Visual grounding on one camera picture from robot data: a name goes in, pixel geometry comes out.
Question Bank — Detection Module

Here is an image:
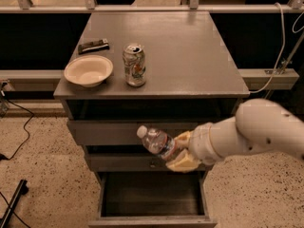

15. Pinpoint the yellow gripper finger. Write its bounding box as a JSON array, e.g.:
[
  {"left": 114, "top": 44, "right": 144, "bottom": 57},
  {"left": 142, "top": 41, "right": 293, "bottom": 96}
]
[
  {"left": 174, "top": 131, "right": 192, "bottom": 148},
  {"left": 166, "top": 149, "right": 201, "bottom": 173}
]

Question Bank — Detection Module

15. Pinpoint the clear plastic water bottle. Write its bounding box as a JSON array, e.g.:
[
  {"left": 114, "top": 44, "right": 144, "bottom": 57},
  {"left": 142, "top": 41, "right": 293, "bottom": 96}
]
[{"left": 137, "top": 125, "right": 182, "bottom": 162}]

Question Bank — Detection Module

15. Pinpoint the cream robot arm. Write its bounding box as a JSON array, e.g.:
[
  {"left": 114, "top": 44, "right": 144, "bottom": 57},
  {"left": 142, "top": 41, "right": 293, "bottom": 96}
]
[{"left": 166, "top": 99, "right": 304, "bottom": 173}]

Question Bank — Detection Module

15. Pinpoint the grey wooden drawer cabinet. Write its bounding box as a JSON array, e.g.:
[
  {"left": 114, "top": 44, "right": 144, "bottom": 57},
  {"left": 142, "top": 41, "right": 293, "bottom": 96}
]
[{"left": 53, "top": 10, "right": 251, "bottom": 228}]

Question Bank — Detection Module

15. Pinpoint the bottom grey open drawer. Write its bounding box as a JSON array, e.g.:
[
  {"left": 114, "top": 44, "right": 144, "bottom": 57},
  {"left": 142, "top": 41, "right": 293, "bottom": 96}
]
[{"left": 88, "top": 171, "right": 217, "bottom": 228}]

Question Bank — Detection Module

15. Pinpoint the middle grey drawer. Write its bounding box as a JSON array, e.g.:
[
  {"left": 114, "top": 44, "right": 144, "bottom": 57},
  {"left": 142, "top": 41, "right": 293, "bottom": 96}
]
[{"left": 84, "top": 145, "right": 168, "bottom": 172}]

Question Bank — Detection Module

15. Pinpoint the top grey drawer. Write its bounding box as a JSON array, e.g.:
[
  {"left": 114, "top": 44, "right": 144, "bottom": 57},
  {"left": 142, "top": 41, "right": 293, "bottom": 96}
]
[{"left": 67, "top": 120, "right": 203, "bottom": 145}]

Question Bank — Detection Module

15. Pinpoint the aluminium soda can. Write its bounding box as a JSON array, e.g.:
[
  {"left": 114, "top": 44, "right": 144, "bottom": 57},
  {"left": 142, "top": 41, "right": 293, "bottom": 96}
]
[{"left": 123, "top": 43, "right": 145, "bottom": 87}]

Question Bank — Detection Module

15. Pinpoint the white paper bowl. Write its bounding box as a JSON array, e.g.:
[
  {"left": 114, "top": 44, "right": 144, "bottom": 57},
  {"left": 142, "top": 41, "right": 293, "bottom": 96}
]
[{"left": 64, "top": 55, "right": 113, "bottom": 87}]

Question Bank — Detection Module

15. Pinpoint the dark snack bar wrapper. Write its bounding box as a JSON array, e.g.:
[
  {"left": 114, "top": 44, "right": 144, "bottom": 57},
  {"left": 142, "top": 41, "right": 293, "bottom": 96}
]
[{"left": 78, "top": 39, "right": 110, "bottom": 54}]

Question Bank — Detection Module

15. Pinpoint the black bar on floor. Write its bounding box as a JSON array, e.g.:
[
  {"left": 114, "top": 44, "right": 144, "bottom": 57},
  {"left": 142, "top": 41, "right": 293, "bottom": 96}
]
[{"left": 0, "top": 180, "right": 29, "bottom": 228}]

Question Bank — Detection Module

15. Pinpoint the white cable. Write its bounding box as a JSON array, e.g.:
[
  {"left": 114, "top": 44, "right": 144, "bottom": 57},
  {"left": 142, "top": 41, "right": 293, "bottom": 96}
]
[{"left": 249, "top": 2, "right": 304, "bottom": 95}]

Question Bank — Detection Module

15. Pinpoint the black floor cable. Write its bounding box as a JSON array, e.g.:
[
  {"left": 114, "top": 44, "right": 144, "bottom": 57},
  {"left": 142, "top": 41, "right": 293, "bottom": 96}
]
[{"left": 0, "top": 90, "right": 35, "bottom": 162}]

